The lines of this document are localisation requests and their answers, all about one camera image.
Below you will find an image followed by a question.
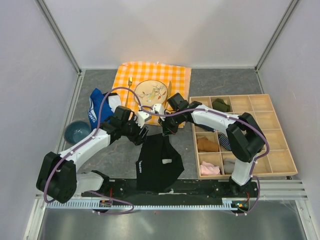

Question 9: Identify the brown rolled underwear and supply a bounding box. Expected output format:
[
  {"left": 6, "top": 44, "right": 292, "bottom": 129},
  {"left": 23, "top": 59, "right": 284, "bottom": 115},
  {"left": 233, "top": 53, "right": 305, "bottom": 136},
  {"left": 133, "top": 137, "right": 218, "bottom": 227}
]
[{"left": 197, "top": 136, "right": 219, "bottom": 152}]

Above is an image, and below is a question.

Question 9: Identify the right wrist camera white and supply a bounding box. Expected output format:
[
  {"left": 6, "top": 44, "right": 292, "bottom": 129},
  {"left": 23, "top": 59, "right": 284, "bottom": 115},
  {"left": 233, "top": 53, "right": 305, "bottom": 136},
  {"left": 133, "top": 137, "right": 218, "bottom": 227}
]
[{"left": 151, "top": 103, "right": 165, "bottom": 117}]

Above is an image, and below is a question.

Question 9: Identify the decorated ceramic plate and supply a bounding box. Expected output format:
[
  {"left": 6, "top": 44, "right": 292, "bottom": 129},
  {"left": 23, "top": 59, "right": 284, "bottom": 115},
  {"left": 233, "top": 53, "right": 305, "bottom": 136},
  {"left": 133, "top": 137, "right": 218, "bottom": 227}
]
[{"left": 134, "top": 80, "right": 168, "bottom": 107}]

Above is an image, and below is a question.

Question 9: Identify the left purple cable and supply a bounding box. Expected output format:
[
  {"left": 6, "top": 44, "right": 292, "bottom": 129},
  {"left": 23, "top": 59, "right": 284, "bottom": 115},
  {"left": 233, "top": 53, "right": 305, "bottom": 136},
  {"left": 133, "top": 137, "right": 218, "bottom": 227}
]
[{"left": 43, "top": 86, "right": 153, "bottom": 216}]

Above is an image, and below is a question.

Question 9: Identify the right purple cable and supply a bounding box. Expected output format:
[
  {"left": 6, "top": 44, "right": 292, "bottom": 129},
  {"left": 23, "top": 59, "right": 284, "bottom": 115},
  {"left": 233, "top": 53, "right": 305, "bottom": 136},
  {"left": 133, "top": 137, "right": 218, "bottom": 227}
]
[{"left": 139, "top": 104, "right": 271, "bottom": 217}]

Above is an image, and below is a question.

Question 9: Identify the gold knife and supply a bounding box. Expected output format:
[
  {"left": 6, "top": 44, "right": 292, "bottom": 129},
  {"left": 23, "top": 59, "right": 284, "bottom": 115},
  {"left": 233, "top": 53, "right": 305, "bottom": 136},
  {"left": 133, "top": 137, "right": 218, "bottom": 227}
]
[{"left": 166, "top": 81, "right": 172, "bottom": 101}]

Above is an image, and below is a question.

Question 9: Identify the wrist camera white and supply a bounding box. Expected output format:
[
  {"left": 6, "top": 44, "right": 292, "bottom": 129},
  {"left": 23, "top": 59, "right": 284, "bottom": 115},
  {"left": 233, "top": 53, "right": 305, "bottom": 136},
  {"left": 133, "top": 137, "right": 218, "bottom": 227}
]
[
  {"left": 134, "top": 110, "right": 152, "bottom": 129},
  {"left": 151, "top": 103, "right": 165, "bottom": 117}
]

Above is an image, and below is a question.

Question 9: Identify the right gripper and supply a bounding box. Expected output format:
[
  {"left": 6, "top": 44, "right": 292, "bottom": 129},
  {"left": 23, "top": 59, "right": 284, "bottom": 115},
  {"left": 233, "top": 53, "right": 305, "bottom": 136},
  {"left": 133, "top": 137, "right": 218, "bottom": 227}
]
[{"left": 158, "top": 110, "right": 183, "bottom": 136}]

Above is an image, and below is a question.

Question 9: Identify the grey cable duct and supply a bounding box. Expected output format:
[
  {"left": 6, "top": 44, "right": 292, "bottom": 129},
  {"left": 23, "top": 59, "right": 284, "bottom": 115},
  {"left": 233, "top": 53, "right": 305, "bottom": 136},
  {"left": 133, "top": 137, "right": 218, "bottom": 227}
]
[{"left": 47, "top": 198, "right": 249, "bottom": 211}]

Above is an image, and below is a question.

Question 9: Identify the gold fork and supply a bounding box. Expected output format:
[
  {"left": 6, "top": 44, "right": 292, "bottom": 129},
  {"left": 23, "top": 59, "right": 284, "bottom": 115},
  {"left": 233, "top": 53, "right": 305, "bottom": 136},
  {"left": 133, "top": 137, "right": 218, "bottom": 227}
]
[{"left": 125, "top": 76, "right": 134, "bottom": 108}]

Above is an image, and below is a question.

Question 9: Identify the orange checkered cloth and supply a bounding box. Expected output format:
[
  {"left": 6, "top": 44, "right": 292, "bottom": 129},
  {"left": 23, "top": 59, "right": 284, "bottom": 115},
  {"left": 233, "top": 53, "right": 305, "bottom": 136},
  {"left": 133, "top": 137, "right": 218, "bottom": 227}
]
[{"left": 112, "top": 61, "right": 192, "bottom": 113}]

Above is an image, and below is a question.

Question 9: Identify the blue underwear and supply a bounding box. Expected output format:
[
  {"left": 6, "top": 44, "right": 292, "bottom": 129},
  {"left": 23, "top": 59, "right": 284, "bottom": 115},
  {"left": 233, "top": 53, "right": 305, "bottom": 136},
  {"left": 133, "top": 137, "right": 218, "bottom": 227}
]
[{"left": 87, "top": 88, "right": 114, "bottom": 130}]

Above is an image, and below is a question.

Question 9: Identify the striped rolled underwear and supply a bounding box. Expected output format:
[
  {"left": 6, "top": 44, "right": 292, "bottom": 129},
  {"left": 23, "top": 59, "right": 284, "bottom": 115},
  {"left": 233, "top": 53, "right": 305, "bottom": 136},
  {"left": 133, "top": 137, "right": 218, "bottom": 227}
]
[{"left": 218, "top": 133, "right": 232, "bottom": 152}]

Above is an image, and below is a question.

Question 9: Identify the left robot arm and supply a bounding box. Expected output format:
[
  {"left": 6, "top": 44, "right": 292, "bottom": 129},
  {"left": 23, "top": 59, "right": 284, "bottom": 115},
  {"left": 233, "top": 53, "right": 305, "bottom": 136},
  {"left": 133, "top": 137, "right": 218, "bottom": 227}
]
[{"left": 36, "top": 106, "right": 151, "bottom": 204}]

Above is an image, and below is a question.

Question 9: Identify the dark green rolled underwear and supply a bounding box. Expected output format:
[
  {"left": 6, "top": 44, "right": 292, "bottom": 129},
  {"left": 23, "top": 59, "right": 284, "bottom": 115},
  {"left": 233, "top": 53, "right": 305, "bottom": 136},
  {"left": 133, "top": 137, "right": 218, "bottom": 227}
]
[{"left": 212, "top": 98, "right": 231, "bottom": 113}]

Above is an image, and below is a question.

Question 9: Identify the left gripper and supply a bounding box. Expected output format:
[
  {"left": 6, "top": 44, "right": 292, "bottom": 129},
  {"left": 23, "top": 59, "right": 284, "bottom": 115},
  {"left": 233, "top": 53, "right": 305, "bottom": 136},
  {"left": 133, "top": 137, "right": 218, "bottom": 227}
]
[{"left": 121, "top": 114, "right": 149, "bottom": 146}]

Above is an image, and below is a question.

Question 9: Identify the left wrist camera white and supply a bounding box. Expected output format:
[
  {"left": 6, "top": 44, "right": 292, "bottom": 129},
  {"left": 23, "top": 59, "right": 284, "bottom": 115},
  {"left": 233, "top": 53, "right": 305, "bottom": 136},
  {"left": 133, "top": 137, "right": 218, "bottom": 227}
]
[{"left": 134, "top": 110, "right": 152, "bottom": 129}]

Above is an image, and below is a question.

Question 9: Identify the blue ceramic bowl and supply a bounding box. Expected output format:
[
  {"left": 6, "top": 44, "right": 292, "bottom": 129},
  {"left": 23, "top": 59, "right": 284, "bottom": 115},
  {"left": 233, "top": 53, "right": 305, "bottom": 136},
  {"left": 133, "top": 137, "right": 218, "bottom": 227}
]
[{"left": 63, "top": 120, "right": 92, "bottom": 145}]

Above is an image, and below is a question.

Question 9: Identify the purple cable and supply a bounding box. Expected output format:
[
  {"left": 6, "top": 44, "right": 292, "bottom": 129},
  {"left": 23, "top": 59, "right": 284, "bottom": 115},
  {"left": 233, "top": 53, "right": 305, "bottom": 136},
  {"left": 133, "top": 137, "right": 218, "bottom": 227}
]
[
  {"left": 43, "top": 86, "right": 153, "bottom": 216},
  {"left": 139, "top": 104, "right": 271, "bottom": 217}
]

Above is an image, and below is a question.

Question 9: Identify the black underwear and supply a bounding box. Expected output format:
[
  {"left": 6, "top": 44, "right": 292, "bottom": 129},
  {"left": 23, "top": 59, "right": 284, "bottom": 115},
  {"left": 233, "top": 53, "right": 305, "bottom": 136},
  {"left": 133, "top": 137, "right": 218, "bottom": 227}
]
[{"left": 135, "top": 133, "right": 185, "bottom": 193}]

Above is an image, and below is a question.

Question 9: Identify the pink rolled underwear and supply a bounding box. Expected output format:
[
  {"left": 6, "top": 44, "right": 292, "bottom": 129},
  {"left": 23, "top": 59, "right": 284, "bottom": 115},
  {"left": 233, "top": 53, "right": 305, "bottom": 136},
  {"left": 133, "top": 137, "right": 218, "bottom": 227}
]
[{"left": 200, "top": 161, "right": 221, "bottom": 176}]

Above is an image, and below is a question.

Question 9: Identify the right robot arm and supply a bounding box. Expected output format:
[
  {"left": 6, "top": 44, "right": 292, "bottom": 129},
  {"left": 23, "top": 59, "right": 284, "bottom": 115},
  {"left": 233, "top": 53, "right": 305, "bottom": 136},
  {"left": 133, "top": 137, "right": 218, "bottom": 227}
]
[{"left": 153, "top": 93, "right": 267, "bottom": 197}]

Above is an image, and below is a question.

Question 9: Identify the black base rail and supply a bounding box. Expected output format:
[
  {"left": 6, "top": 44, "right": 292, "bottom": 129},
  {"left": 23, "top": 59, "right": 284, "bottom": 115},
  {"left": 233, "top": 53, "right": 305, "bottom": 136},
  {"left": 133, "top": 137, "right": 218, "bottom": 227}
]
[{"left": 98, "top": 178, "right": 258, "bottom": 206}]

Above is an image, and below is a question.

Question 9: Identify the grey rolled underwear front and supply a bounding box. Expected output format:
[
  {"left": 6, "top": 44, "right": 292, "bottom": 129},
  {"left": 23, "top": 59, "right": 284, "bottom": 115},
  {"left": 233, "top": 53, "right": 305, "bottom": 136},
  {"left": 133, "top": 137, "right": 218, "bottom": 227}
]
[{"left": 223, "top": 158, "right": 236, "bottom": 175}]

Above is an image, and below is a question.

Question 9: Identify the wooden compartment tray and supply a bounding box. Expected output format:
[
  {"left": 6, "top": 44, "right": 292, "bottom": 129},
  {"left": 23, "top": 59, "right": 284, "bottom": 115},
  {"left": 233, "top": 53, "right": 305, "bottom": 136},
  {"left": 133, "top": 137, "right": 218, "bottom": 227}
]
[{"left": 192, "top": 94, "right": 298, "bottom": 180}]

